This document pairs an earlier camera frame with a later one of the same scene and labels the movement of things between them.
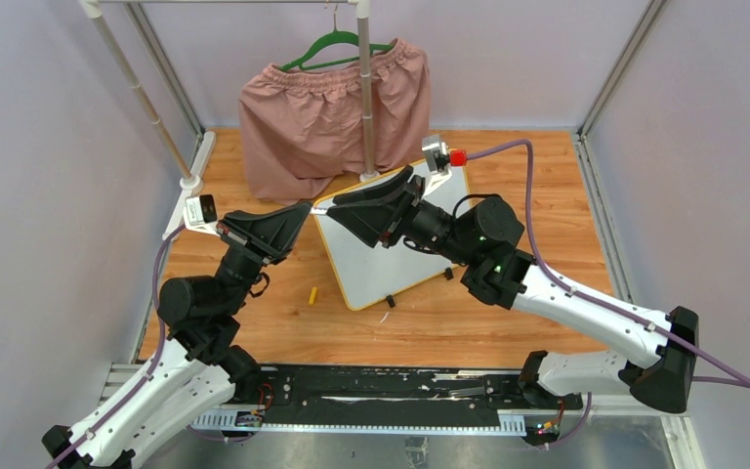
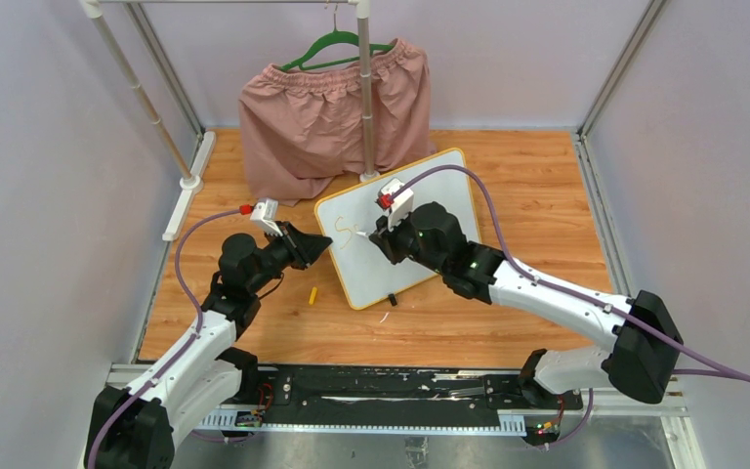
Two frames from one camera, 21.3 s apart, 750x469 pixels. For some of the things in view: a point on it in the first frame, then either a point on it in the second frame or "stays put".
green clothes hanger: x=333 y=35 stays put
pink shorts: x=300 y=132 stays put
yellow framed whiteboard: x=369 y=274 stays put
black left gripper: x=266 y=237 → x=303 y=249
